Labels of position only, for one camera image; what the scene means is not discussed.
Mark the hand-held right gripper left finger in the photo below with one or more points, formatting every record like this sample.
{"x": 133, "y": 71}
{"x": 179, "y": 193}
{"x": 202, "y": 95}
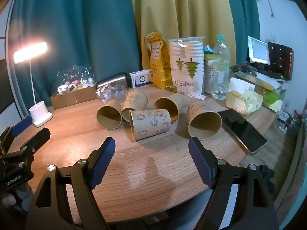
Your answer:
{"x": 103, "y": 163}

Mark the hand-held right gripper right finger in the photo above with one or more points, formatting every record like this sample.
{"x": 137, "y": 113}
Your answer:
{"x": 201, "y": 164}

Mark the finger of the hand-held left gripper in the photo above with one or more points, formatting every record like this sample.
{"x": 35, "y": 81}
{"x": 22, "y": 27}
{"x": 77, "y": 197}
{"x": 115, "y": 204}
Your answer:
{"x": 21, "y": 124}
{"x": 38, "y": 137}

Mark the brown printed paper cup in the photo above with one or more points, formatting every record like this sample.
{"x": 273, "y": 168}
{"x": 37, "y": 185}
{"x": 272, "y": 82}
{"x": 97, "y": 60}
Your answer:
{"x": 203, "y": 124}
{"x": 168, "y": 107}

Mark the plain brown paper cup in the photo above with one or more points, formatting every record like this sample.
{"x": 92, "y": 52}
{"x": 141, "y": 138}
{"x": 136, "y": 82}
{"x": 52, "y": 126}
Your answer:
{"x": 109, "y": 117}

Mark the monkey print paper cup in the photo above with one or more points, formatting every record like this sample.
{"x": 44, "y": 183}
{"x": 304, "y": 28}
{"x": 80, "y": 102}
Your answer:
{"x": 151, "y": 124}

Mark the bamboo print paper cup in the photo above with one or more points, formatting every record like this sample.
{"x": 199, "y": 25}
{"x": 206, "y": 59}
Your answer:
{"x": 135, "y": 100}

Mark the person's left hand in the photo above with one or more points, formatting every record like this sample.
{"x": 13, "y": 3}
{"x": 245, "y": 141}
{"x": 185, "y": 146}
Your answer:
{"x": 9, "y": 199}

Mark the white desk lamp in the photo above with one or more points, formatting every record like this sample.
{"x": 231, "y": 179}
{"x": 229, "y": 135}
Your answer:
{"x": 40, "y": 116}

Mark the cardboard box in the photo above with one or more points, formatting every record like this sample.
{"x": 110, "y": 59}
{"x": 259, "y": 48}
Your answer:
{"x": 72, "y": 98}

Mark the black smartphone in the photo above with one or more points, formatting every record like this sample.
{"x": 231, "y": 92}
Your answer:
{"x": 242, "y": 129}

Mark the clear bag of small packets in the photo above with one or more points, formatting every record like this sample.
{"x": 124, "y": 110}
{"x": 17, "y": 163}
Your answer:
{"x": 110, "y": 94}

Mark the clear bag of toys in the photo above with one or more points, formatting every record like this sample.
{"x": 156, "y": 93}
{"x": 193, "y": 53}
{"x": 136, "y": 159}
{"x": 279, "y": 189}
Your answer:
{"x": 76, "y": 76}

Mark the yellow tissue pack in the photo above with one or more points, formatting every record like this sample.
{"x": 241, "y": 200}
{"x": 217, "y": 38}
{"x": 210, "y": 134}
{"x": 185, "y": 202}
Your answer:
{"x": 244, "y": 101}

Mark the steel thermos flask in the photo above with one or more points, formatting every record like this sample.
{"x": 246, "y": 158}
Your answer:
{"x": 115, "y": 79}

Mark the white tissue paper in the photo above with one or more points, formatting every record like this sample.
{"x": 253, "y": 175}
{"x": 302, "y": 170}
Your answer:
{"x": 237, "y": 84}

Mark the white perforated basket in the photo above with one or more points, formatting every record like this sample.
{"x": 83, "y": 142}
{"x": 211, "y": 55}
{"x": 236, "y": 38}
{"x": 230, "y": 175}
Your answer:
{"x": 208, "y": 76}

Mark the clear plastic water bottle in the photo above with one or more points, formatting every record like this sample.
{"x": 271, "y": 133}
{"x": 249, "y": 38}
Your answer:
{"x": 220, "y": 76}

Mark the small white blue box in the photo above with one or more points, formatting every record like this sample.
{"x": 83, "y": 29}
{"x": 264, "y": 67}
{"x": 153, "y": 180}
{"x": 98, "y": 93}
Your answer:
{"x": 141, "y": 77}

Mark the pack of paper cups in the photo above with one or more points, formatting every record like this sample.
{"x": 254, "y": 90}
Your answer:
{"x": 187, "y": 67}

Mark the green plastic bag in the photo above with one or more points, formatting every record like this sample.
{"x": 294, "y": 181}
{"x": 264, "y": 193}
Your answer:
{"x": 271, "y": 95}

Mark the grey gloves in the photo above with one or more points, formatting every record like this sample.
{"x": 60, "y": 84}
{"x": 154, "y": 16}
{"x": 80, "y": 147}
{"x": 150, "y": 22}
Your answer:
{"x": 244, "y": 67}

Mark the teal curtain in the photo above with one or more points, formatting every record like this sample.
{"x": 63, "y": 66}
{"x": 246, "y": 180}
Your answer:
{"x": 242, "y": 16}
{"x": 72, "y": 28}

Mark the yellow paper bag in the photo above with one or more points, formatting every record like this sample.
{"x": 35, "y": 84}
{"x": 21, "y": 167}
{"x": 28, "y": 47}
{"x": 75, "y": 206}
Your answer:
{"x": 158, "y": 62}

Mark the green yellow sponges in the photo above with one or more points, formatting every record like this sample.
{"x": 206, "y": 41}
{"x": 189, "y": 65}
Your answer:
{"x": 208, "y": 52}

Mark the computer monitor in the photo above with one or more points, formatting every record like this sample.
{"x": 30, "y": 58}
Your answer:
{"x": 257, "y": 50}

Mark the black screen device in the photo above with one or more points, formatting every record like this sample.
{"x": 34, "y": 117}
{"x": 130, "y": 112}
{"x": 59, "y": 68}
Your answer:
{"x": 280, "y": 60}

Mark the yellow curtain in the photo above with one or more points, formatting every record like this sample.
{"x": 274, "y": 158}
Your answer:
{"x": 182, "y": 12}

